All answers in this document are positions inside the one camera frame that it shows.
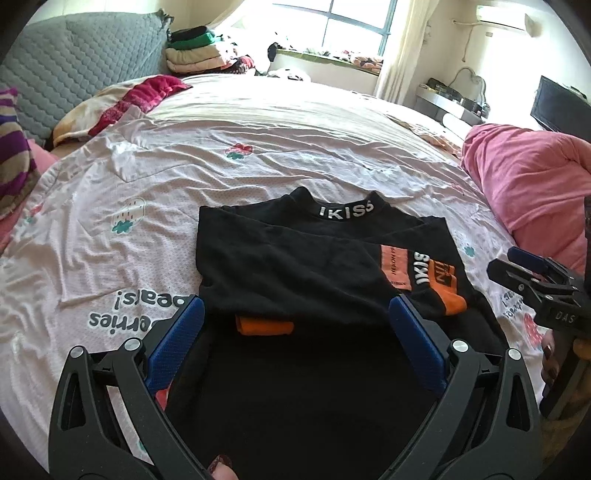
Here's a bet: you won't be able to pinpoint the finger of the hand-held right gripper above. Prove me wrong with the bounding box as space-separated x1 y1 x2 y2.
487 257 563 304
507 246 579 281

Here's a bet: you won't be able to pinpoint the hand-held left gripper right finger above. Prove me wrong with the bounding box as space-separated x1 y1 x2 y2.
388 293 542 480

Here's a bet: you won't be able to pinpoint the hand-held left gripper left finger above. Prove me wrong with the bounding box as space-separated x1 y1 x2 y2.
48 295 206 480

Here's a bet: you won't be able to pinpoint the black long-sleeved shirt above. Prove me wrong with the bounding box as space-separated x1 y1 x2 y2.
161 187 509 480

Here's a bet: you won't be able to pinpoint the clothes on windowsill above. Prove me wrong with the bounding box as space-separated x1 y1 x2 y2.
332 48 385 75

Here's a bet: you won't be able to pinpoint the dark patterned clothes pile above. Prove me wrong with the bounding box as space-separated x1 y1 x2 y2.
222 53 260 75

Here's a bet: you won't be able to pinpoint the stack of folded clothes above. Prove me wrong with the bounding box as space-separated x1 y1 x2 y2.
165 27 232 77

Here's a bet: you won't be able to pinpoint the person's right hand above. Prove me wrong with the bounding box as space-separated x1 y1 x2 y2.
540 330 561 398

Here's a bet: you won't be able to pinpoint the person's left hand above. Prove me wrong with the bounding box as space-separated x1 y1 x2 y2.
207 453 240 480

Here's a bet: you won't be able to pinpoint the pink duvet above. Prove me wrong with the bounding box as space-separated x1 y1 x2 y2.
461 122 591 268

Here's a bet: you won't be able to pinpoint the pink floral cloth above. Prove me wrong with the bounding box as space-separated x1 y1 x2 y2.
392 115 462 158

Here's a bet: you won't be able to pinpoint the black monitor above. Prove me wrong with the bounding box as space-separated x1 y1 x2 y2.
530 76 590 136

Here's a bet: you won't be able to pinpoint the pink strawberry print bedsheet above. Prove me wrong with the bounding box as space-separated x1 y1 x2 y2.
0 74 546 462

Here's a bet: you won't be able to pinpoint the white desk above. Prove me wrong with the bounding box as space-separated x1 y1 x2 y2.
416 78 491 136

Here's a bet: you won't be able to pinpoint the white air conditioner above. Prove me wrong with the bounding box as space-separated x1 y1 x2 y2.
475 4 544 36

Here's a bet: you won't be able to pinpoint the cream curtain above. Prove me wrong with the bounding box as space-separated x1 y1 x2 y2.
374 0 435 104

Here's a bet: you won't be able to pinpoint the purple striped pillow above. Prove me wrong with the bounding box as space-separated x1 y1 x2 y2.
0 85 40 220

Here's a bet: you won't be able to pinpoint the red and cream floral quilt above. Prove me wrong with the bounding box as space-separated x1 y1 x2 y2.
53 75 194 147

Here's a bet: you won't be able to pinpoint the white and black cloth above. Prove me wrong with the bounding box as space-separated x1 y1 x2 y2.
270 67 315 85

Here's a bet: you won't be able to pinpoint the green windowsill mat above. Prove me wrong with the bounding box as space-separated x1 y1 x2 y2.
277 48 379 72

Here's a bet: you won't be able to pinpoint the grey quilted headboard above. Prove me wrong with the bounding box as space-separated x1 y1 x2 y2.
0 9 176 148

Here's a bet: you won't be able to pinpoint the window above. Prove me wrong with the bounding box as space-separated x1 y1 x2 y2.
272 0 398 54

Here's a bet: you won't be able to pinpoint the black and white plush toy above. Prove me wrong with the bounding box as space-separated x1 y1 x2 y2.
267 32 301 64

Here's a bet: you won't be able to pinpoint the sheer white curtain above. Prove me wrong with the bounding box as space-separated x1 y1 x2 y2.
217 0 278 47

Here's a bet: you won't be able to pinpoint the white wire frame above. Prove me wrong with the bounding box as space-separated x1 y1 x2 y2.
454 66 486 101

